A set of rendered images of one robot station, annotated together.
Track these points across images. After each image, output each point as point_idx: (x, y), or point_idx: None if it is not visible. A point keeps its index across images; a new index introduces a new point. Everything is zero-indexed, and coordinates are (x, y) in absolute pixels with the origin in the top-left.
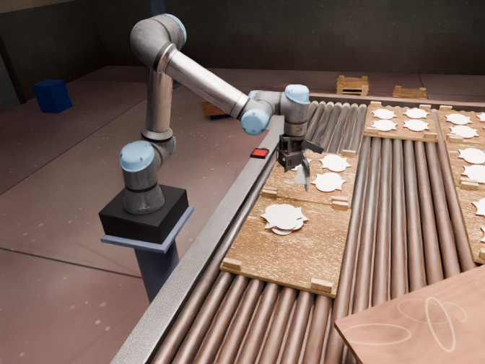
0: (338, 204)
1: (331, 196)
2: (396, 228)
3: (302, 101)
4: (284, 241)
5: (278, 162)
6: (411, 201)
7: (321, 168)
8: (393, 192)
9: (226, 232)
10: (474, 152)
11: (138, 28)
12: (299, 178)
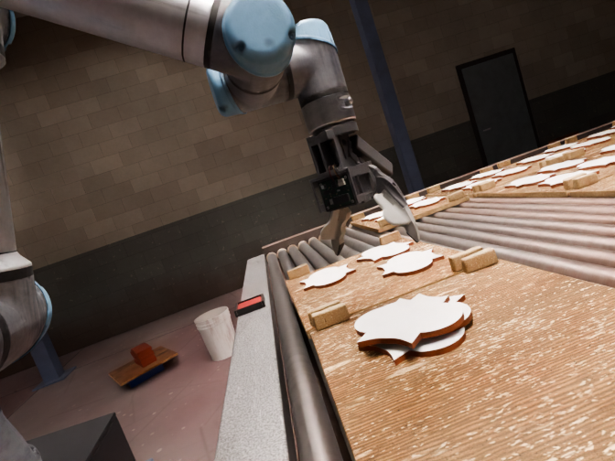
0: (476, 255)
1: (439, 268)
2: (604, 241)
3: (327, 38)
4: (478, 353)
5: (329, 207)
6: (549, 222)
7: (373, 263)
8: (508, 233)
9: (293, 450)
10: (524, 179)
11: None
12: (392, 214)
